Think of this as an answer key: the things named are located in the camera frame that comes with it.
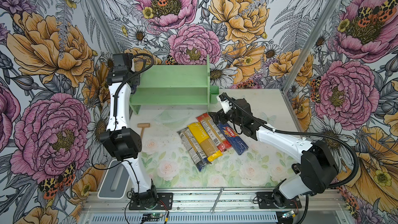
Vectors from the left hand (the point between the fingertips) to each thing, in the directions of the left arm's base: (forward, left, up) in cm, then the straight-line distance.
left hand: (130, 81), depth 82 cm
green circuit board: (-55, -14, -32) cm, 65 cm away
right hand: (-13, -45, -11) cm, 48 cm away
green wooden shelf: (+1, -21, -4) cm, 21 cm away
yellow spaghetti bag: (-27, -42, -28) cm, 57 cm away
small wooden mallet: (-9, 0, -30) cm, 31 cm away
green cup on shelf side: (+19, -47, -28) cm, 58 cm away
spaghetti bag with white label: (-25, -33, -29) cm, 50 cm away
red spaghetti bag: (-22, -49, -29) cm, 61 cm away
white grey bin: (-43, +4, -27) cm, 51 cm away
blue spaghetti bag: (-23, -58, -28) cm, 68 cm away
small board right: (-56, -75, -31) cm, 99 cm away
